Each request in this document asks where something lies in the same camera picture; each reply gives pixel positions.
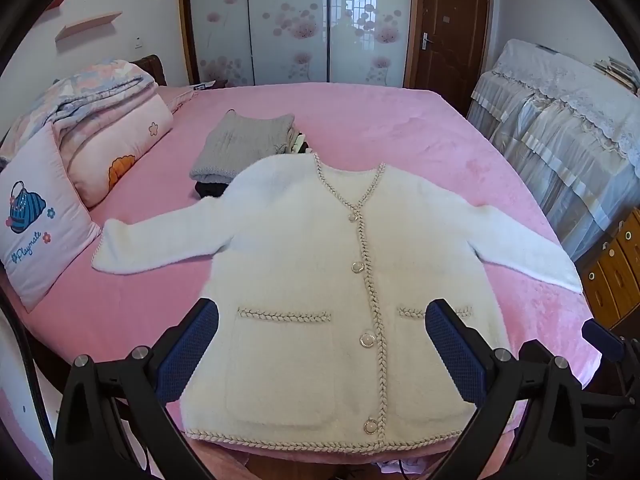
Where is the white fluffy cardigan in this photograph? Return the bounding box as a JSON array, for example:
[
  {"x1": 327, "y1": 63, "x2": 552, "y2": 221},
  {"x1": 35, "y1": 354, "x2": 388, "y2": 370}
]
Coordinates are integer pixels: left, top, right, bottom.
[{"x1": 92, "y1": 154, "x2": 582, "y2": 455}]

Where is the dark folded clothes stack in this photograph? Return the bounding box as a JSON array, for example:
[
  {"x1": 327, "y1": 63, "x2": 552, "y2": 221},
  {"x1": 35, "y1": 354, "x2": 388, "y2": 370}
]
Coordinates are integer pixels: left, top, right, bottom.
[{"x1": 194, "y1": 133, "x2": 312, "y2": 198}]

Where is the wooden drawer cabinet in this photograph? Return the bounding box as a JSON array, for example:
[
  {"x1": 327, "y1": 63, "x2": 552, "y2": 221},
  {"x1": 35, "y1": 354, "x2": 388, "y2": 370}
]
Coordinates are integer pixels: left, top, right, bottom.
[{"x1": 582, "y1": 208, "x2": 640, "y2": 338}]

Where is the pink bag print pillow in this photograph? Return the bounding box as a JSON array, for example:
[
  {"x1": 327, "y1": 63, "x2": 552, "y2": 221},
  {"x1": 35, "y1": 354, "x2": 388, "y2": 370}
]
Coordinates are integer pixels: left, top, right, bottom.
[{"x1": 1, "y1": 126, "x2": 100, "y2": 311}]

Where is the lace covered furniture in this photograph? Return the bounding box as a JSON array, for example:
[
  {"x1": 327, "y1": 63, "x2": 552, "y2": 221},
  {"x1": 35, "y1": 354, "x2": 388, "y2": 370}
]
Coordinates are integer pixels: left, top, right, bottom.
[{"x1": 468, "y1": 39, "x2": 639, "y2": 260}]

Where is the pink flower print pillow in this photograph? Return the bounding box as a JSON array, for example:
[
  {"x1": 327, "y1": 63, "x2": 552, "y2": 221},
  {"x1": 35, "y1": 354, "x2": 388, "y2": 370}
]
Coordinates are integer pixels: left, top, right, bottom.
[{"x1": 60, "y1": 94, "x2": 174, "y2": 208}]

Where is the pink bed blanket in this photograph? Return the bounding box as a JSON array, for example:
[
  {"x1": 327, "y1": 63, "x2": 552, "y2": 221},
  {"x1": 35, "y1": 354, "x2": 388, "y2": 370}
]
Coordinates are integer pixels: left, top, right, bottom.
[{"x1": 6, "y1": 84, "x2": 600, "y2": 463}]

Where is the stack of books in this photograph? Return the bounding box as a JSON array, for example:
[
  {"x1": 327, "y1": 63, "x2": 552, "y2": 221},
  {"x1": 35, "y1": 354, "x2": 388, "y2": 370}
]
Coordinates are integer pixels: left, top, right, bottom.
[{"x1": 593, "y1": 56, "x2": 640, "y2": 96}]

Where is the grey knitted folded sweater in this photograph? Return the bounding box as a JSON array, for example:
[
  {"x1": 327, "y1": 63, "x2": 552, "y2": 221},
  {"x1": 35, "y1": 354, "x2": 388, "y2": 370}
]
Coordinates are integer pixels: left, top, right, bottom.
[{"x1": 189, "y1": 110, "x2": 297, "y2": 184}]

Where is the folded floral quilt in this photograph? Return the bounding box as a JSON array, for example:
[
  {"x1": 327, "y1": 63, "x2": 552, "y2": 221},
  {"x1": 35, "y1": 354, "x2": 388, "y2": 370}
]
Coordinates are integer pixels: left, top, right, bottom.
[{"x1": 1, "y1": 60, "x2": 157, "y2": 166}]

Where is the wooden headboard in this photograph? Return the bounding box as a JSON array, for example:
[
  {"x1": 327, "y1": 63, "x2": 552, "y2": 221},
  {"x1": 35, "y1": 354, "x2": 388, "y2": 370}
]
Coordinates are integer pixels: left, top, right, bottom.
[{"x1": 132, "y1": 54, "x2": 167, "y2": 86}]

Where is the brown wooden door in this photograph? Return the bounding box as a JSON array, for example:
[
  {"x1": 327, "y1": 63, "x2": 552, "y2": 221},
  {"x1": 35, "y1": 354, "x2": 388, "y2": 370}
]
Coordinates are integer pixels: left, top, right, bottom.
[{"x1": 405, "y1": 0, "x2": 490, "y2": 115}]

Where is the floral sliding wardrobe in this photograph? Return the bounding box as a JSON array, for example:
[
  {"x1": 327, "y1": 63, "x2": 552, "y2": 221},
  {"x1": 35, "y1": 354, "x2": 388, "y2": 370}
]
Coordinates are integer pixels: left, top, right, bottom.
[{"x1": 184, "y1": 0, "x2": 410, "y2": 87}]

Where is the pink wall shelf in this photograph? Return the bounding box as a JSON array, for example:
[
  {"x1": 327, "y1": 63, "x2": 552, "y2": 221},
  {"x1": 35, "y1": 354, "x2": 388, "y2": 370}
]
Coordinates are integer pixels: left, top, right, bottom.
[{"x1": 54, "y1": 11, "x2": 122, "y2": 42}]

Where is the red wall shelf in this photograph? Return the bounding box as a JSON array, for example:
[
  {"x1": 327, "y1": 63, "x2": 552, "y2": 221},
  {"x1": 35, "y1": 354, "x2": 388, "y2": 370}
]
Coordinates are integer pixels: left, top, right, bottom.
[{"x1": 46, "y1": 0, "x2": 65, "y2": 11}]

